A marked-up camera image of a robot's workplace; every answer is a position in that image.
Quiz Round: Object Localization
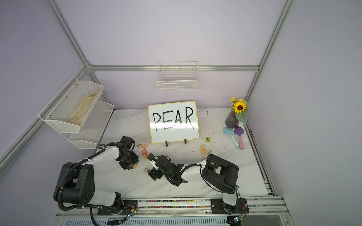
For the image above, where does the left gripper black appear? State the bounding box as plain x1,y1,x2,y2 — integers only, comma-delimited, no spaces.
119,151,139,170

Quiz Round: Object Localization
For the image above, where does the sunflower bouquet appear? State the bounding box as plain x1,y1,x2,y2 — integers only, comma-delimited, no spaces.
230,97,249,125

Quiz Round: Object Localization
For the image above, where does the light blue toy shovel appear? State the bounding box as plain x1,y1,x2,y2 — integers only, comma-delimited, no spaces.
223,127,239,147

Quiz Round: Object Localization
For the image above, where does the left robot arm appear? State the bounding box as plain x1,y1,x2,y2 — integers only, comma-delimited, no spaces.
53,136,139,213

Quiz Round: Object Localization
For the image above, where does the white wire wall basket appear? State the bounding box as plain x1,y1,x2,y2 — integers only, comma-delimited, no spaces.
156,61,199,91

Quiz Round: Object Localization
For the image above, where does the white two-tier mesh shelf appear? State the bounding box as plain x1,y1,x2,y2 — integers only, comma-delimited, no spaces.
38,77,114,149

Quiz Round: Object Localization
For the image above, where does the purple pink toy shovel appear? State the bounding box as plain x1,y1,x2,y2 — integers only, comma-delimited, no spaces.
234,126,244,150

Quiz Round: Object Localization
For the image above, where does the dark glass vase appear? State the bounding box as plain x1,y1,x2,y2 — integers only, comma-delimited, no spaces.
225,111,239,129

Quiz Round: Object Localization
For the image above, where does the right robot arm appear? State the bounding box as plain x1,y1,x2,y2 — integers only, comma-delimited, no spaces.
147,154,239,207

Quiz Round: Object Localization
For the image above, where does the whiteboard with PEAR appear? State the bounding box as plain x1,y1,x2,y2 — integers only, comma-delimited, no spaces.
147,101,200,144

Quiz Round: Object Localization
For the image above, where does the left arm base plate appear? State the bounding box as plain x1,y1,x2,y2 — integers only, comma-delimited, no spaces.
97,200,138,216

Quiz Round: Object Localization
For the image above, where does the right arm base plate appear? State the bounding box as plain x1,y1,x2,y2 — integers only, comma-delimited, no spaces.
210,198,249,215

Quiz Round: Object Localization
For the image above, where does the beige cloth in shelf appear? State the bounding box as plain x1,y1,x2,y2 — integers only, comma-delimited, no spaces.
66,91,100,126

